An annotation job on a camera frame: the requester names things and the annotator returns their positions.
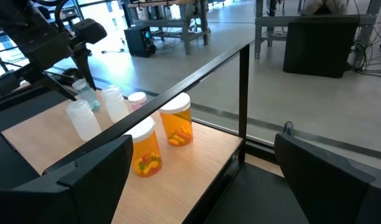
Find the pink pill bottle white cap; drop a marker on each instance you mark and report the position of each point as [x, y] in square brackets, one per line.
[137, 99]

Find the black computer tower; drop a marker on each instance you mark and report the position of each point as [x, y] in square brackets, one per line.
[137, 42]

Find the grey metal bench frame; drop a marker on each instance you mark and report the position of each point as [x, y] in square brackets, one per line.
[302, 20]

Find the small grey clamp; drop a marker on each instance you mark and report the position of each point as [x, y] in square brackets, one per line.
[288, 128]

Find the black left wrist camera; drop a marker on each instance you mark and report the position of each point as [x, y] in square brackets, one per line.
[89, 30]

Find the orange pill bottle white cap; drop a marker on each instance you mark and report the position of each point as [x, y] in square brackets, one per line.
[178, 127]
[147, 155]

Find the black frame wooden shelf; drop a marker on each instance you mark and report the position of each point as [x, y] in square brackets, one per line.
[184, 174]

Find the blue pill bottle white cap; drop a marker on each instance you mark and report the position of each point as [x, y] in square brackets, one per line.
[89, 98]

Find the black cabinet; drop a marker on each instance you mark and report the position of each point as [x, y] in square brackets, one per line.
[318, 49]

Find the black table mat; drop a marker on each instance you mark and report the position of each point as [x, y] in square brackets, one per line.
[256, 199]

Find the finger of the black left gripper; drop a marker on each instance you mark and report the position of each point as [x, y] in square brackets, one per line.
[83, 65]
[10, 81]

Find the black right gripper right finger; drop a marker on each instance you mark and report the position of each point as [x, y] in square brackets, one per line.
[333, 193]

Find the grey workbench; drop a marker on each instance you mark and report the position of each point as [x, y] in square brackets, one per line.
[185, 25]

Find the white plastic pill bottle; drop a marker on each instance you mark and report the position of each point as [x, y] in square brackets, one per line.
[83, 121]
[115, 104]

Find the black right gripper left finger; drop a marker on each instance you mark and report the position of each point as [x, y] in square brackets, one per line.
[69, 199]

